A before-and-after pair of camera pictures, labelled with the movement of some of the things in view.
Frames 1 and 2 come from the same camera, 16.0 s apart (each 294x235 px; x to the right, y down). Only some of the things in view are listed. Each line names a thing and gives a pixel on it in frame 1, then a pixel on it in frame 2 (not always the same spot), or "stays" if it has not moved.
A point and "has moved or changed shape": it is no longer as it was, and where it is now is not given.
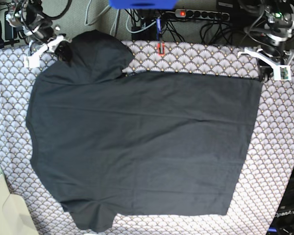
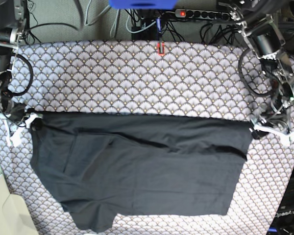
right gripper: x=266 y=70 → x=257 y=133
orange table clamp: x=160 y=49 stays
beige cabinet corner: x=10 y=214 stays
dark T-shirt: x=109 y=141 has moved or changed shape
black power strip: x=212 y=15 stays
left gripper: x=63 y=51 → x=32 y=117
